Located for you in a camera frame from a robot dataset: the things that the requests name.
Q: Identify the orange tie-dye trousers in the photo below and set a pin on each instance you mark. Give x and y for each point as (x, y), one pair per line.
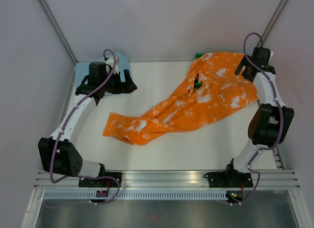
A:
(210, 92)

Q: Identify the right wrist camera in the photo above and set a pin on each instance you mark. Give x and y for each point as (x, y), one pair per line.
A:
(261, 56)

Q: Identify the aluminium mounting rail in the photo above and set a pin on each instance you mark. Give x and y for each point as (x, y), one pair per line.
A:
(174, 180)

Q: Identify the white slotted cable duct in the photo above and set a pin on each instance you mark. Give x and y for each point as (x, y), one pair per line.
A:
(135, 195)

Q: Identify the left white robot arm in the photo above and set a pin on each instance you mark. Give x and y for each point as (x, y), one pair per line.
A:
(58, 152)

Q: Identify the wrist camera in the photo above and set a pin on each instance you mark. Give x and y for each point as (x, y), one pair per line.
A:
(261, 56)
(98, 69)

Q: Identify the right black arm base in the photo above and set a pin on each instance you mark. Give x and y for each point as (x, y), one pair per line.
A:
(229, 178)

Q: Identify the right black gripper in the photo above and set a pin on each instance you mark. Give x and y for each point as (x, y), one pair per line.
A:
(245, 61)

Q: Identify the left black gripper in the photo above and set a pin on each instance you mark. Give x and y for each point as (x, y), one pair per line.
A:
(127, 87)

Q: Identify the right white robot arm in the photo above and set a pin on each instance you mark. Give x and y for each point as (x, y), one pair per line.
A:
(272, 119)

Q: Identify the light blue folded trousers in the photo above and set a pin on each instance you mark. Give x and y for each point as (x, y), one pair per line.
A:
(85, 83)

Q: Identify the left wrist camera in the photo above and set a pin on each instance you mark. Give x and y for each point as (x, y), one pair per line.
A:
(98, 69)

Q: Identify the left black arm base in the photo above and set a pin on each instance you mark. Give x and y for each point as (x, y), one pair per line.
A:
(110, 180)

